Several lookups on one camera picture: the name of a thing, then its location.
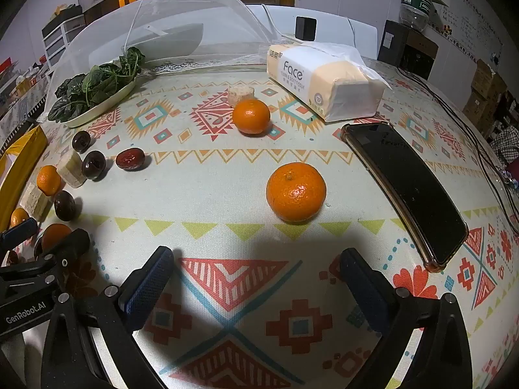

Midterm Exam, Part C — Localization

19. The yellow-edged cardboard tray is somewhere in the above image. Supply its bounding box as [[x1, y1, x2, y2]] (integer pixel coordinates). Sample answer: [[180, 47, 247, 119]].
[[0, 125, 49, 231]]

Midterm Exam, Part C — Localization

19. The plaid cloth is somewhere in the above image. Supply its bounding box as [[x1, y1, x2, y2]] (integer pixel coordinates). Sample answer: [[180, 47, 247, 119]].
[[489, 124, 519, 171]]

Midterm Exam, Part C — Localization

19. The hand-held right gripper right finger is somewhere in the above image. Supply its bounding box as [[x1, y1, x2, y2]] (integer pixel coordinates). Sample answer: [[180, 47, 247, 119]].
[[340, 247, 487, 389]]

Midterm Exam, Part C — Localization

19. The dark plum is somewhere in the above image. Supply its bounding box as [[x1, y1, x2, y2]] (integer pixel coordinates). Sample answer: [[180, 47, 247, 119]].
[[72, 131, 92, 153], [54, 190, 77, 222], [82, 151, 107, 180]]

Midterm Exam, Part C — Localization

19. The black cable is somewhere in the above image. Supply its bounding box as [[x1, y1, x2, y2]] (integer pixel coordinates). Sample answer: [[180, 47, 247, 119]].
[[395, 65, 519, 231]]

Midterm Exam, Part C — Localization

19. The plate of green vegetables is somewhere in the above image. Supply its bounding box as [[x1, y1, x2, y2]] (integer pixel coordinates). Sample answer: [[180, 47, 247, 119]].
[[48, 46, 147, 122]]

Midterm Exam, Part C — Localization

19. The whiteboard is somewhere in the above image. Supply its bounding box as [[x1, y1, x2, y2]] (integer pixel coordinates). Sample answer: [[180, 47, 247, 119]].
[[430, 0, 503, 57]]

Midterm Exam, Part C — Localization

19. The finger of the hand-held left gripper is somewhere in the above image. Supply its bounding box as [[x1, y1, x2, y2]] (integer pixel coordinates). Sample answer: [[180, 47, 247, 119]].
[[34, 228, 91, 268], [0, 218, 39, 254]]

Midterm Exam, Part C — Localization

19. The plastic drawer unit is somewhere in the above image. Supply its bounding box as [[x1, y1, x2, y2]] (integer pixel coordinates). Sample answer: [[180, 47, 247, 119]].
[[42, 6, 88, 69]]

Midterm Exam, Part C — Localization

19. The white mesh food cover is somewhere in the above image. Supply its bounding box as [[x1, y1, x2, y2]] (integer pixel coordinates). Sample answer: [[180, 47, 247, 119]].
[[44, 0, 284, 110]]

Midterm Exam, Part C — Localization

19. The white carton box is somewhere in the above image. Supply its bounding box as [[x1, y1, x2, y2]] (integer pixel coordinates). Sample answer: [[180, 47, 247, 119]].
[[266, 41, 394, 123]]

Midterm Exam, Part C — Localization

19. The tangerine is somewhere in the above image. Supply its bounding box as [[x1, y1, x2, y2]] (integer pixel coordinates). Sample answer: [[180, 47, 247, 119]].
[[41, 224, 73, 252], [232, 98, 272, 135], [9, 207, 30, 228], [36, 165, 62, 196], [266, 162, 327, 223]]

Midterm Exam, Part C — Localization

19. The black cube device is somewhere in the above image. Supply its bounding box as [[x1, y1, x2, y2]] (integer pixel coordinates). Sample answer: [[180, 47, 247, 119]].
[[295, 16, 317, 42]]

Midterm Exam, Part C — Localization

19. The black smartphone in clear case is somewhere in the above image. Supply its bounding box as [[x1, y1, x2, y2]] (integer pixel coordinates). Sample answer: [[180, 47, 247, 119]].
[[341, 122, 470, 274]]

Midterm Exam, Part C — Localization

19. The peeled banana piece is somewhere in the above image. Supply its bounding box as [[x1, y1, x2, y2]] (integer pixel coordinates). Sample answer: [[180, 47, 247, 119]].
[[19, 182, 53, 220], [56, 148, 88, 189], [227, 85, 254, 108]]

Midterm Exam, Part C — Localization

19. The white oval plate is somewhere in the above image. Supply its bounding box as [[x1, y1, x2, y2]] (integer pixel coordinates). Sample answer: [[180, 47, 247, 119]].
[[61, 77, 138, 129]]

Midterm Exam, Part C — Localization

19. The cloth-covered side table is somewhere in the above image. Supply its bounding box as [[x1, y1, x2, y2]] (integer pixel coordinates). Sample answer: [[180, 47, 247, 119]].
[[0, 57, 53, 130]]

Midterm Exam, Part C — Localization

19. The red jujube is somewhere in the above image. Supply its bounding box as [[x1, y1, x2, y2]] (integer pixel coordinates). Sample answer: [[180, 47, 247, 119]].
[[115, 148, 147, 171]]

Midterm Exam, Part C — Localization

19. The plastic water bottle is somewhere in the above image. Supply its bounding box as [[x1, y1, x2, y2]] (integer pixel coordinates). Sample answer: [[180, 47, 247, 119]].
[[399, 0, 432, 32]]

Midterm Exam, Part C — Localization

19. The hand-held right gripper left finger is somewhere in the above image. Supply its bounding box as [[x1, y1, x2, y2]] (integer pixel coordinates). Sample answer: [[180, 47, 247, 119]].
[[41, 246, 175, 389]]

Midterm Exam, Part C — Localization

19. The black box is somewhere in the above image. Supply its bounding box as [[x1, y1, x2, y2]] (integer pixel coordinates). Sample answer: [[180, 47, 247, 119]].
[[379, 19, 439, 79]]

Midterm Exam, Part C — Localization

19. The stack of cardboard boxes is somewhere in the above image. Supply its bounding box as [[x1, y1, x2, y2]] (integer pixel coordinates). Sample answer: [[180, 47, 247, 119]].
[[462, 59, 509, 130]]

